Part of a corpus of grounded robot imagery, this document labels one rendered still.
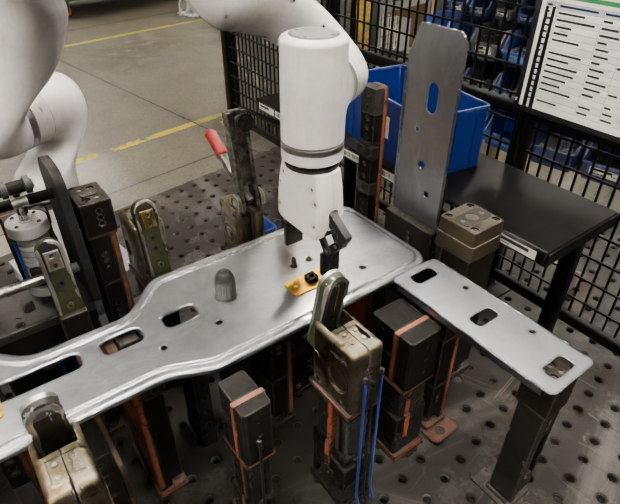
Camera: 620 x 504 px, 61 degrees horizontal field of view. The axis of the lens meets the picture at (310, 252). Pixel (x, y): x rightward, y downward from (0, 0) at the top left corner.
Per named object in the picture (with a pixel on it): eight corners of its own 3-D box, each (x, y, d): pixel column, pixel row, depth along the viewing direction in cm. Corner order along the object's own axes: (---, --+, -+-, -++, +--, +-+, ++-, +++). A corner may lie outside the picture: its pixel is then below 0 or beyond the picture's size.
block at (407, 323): (391, 470, 90) (409, 355, 73) (349, 425, 97) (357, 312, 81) (430, 441, 94) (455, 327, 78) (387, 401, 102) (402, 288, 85)
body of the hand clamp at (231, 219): (249, 353, 112) (235, 211, 91) (233, 335, 116) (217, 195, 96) (273, 341, 114) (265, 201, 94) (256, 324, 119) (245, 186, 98)
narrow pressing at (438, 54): (435, 232, 95) (468, 33, 75) (390, 206, 102) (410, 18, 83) (437, 231, 95) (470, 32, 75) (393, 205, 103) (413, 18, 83)
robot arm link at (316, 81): (302, 118, 75) (268, 142, 68) (302, 18, 67) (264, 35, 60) (356, 129, 72) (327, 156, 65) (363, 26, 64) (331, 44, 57)
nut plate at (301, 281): (296, 297, 80) (296, 291, 80) (282, 284, 83) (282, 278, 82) (339, 277, 84) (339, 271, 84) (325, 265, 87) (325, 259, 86)
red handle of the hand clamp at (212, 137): (240, 202, 90) (199, 130, 94) (237, 209, 92) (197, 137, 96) (261, 195, 92) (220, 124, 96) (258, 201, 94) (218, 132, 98)
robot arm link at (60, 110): (6, 199, 110) (-39, 88, 95) (77, 161, 123) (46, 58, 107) (46, 216, 106) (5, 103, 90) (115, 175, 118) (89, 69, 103)
